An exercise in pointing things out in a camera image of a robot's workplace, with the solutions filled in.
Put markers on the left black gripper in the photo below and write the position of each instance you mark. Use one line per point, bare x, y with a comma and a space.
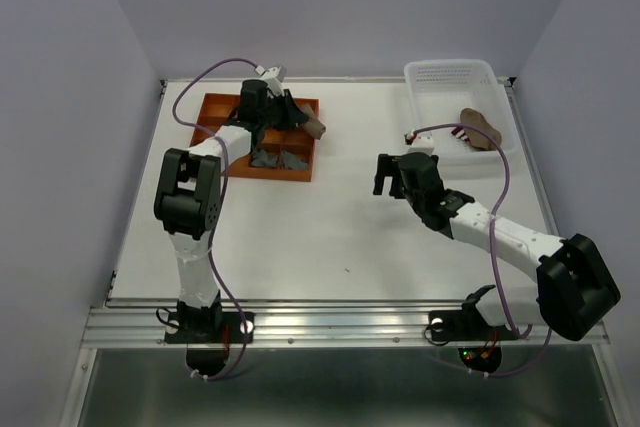
292, 116

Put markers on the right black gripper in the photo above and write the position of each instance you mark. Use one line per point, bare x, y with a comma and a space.
385, 167

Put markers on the brown sock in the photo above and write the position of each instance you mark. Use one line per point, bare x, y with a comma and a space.
480, 133
313, 126

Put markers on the grey sock pair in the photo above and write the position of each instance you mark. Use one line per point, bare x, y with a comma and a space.
261, 158

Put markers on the dark grey sock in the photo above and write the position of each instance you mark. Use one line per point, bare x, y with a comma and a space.
289, 161

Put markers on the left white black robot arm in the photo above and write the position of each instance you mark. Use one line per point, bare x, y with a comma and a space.
189, 198

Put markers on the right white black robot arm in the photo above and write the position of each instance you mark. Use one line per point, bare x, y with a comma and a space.
572, 287

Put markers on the orange compartment tray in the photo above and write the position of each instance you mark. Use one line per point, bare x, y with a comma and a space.
216, 107

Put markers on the red white striped sock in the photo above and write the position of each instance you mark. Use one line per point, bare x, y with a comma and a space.
460, 134

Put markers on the aluminium rail frame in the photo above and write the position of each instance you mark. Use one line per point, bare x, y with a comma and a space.
342, 284

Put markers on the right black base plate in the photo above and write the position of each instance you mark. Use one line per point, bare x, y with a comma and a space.
464, 326

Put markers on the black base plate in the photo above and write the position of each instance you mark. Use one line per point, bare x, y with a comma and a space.
230, 331
464, 326

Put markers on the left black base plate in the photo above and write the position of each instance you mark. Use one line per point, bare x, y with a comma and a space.
230, 331

